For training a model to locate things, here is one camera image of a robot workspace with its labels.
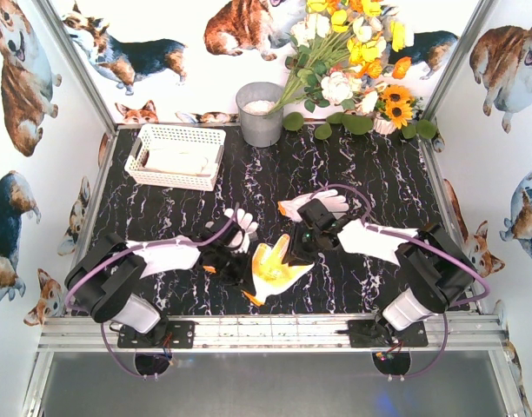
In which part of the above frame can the white glove orange cuff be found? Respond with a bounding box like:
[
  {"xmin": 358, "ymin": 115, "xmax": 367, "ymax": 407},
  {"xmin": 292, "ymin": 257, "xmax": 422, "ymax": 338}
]
[
  {"xmin": 243, "ymin": 234, "xmax": 315, "ymax": 307},
  {"xmin": 277, "ymin": 189, "xmax": 349, "ymax": 222}
]

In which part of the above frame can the cream glove red cuff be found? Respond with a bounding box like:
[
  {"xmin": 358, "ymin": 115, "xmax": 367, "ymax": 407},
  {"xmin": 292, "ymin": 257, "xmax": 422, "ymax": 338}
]
[{"xmin": 142, "ymin": 149, "xmax": 218, "ymax": 176}]

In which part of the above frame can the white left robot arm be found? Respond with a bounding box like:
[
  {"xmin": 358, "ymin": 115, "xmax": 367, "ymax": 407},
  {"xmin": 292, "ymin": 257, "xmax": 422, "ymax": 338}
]
[{"xmin": 65, "ymin": 208, "xmax": 257, "ymax": 334}]

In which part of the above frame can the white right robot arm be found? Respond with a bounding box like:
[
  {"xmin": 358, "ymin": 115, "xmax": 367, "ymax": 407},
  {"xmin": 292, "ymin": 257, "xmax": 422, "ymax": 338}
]
[{"xmin": 277, "ymin": 196, "xmax": 476, "ymax": 331}]

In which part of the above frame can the white plastic storage basket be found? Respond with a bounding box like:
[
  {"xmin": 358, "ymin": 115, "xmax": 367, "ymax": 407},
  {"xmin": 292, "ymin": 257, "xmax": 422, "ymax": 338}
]
[{"xmin": 124, "ymin": 123, "xmax": 226, "ymax": 191}]

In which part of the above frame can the white glove orange cuff top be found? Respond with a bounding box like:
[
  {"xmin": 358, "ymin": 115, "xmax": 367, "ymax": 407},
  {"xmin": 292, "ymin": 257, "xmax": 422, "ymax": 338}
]
[{"xmin": 277, "ymin": 189, "xmax": 349, "ymax": 222}]

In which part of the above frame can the grey metal bucket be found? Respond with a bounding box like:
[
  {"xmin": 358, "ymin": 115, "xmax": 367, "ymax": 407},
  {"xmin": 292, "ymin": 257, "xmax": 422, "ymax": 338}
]
[{"xmin": 236, "ymin": 82, "xmax": 283, "ymax": 148}]

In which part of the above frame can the small sunflower pot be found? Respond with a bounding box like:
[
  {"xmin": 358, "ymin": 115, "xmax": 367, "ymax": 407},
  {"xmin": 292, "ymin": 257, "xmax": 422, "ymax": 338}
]
[{"xmin": 365, "ymin": 84, "xmax": 438, "ymax": 142}]

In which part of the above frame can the artificial flower bouquet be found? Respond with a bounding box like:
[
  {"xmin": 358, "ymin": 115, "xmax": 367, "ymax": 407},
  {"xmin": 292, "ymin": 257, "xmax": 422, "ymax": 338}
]
[{"xmin": 276, "ymin": 1, "xmax": 420, "ymax": 118}]

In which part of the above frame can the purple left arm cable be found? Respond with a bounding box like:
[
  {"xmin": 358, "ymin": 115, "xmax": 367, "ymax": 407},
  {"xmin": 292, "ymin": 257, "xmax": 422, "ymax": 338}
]
[{"xmin": 64, "ymin": 207, "xmax": 240, "ymax": 379}]

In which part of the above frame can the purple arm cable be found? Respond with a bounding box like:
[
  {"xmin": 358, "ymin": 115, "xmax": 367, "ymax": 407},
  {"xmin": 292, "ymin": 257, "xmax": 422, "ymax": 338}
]
[
  {"xmin": 311, "ymin": 184, "xmax": 489, "ymax": 379},
  {"xmin": 64, "ymin": 207, "xmax": 240, "ymax": 379}
]

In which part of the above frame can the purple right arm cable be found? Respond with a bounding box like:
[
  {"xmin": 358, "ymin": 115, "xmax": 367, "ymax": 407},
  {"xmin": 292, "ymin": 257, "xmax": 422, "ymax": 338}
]
[{"xmin": 311, "ymin": 184, "xmax": 489, "ymax": 379}]

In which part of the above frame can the aluminium front rail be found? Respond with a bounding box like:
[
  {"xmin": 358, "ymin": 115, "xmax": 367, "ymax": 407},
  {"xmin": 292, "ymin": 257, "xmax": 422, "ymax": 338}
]
[{"xmin": 37, "ymin": 311, "xmax": 507, "ymax": 353}]

